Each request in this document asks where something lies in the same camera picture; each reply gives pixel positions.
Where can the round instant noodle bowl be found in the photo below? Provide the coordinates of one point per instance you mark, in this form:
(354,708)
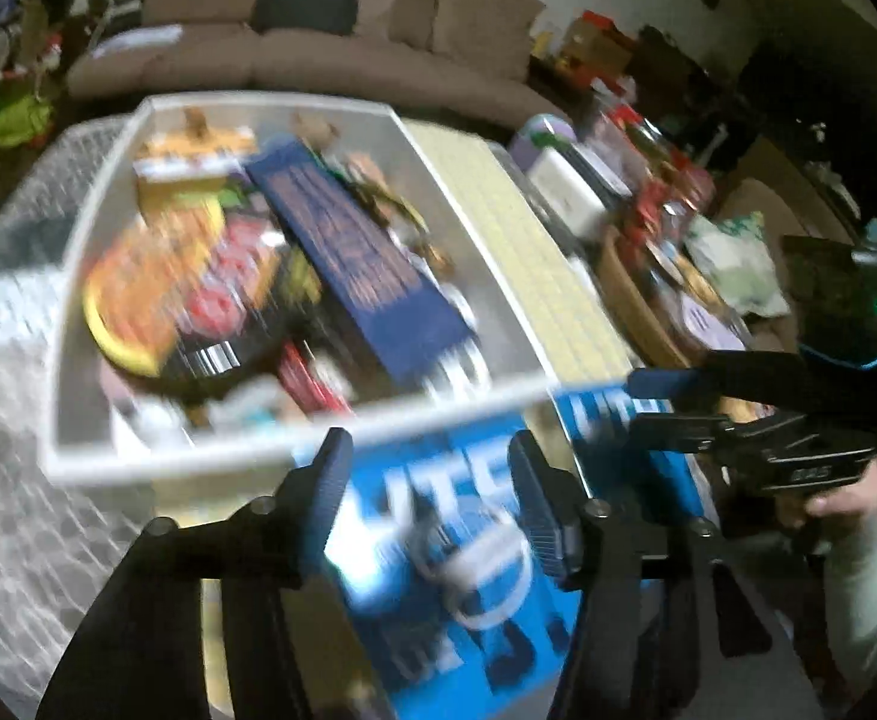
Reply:
(176,292)

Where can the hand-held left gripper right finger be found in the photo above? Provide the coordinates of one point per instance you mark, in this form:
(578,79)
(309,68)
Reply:
(540,499)

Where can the green patterned cushion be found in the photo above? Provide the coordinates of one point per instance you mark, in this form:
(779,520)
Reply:
(738,266)

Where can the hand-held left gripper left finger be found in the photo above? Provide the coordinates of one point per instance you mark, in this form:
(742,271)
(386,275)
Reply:
(326,495)

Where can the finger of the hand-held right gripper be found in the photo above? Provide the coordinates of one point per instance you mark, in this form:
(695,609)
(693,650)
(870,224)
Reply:
(746,379)
(768,454)

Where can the blue sportswear package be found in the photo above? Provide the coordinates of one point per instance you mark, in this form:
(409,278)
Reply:
(438,540)
(618,457)

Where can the tiger face tin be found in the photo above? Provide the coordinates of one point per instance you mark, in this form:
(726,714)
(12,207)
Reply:
(183,157)

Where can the navy blue packet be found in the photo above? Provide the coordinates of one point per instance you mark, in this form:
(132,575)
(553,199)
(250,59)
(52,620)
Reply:
(363,262)

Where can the wicker basket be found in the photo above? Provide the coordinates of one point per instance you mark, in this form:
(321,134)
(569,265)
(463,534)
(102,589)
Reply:
(633,292)

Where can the grey patterned table mat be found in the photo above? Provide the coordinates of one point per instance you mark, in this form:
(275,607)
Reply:
(11,525)

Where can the brown sofa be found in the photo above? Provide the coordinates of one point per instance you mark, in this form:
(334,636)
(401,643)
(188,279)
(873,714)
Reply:
(408,37)

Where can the bright green bag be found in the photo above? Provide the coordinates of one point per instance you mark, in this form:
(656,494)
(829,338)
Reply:
(15,120)

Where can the dark cushion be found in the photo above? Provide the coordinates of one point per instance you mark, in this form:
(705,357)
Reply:
(303,4)

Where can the white storage box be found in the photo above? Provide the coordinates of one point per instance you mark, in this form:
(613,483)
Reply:
(483,255)

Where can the white paper sheet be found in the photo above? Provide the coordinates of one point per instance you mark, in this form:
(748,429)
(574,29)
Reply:
(135,40)

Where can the person's right hand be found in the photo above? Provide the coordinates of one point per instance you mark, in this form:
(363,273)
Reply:
(866,506)

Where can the purple round lid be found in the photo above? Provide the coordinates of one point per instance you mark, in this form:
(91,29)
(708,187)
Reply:
(547,131)

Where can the yellow checkered tablecloth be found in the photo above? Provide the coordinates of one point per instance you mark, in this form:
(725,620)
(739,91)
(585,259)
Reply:
(528,270)

